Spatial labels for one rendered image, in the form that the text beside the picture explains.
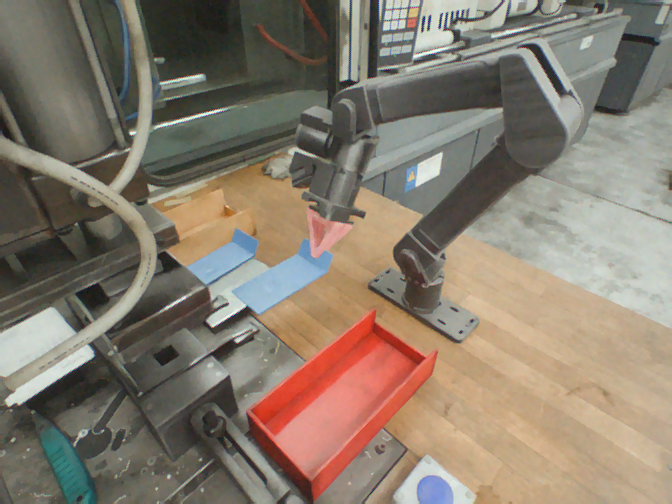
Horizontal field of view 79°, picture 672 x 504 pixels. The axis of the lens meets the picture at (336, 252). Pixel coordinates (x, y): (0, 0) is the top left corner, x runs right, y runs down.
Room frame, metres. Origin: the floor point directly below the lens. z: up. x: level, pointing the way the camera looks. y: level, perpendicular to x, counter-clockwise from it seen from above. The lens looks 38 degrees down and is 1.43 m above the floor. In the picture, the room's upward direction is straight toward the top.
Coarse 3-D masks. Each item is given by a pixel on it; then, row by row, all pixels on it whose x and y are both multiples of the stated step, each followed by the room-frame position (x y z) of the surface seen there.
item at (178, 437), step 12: (168, 360) 0.38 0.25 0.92; (120, 384) 0.34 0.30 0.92; (228, 384) 0.31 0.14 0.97; (216, 396) 0.29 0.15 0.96; (228, 396) 0.30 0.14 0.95; (192, 408) 0.27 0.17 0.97; (228, 408) 0.30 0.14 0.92; (180, 420) 0.26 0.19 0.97; (156, 432) 0.25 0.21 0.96; (168, 432) 0.25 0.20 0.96; (180, 432) 0.25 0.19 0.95; (192, 432) 0.26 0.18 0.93; (168, 444) 0.24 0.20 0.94; (180, 444) 0.25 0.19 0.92; (192, 444) 0.26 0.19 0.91; (180, 456) 0.25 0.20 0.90
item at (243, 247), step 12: (240, 240) 0.67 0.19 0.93; (252, 240) 0.65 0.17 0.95; (216, 252) 0.64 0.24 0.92; (228, 252) 0.64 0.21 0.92; (240, 252) 0.64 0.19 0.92; (252, 252) 0.64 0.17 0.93; (192, 264) 0.60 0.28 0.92; (204, 264) 0.60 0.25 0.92; (216, 264) 0.60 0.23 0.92; (228, 264) 0.60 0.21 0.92; (240, 264) 0.60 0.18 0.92; (204, 276) 0.57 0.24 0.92; (216, 276) 0.57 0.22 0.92
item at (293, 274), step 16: (304, 240) 0.56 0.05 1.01; (304, 256) 0.54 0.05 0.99; (320, 256) 0.52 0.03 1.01; (272, 272) 0.50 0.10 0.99; (288, 272) 0.50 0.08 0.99; (304, 272) 0.50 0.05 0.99; (320, 272) 0.50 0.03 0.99; (240, 288) 0.46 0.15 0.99; (256, 288) 0.46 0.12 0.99; (288, 288) 0.46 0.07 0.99; (256, 304) 0.43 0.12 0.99; (272, 304) 0.43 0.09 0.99
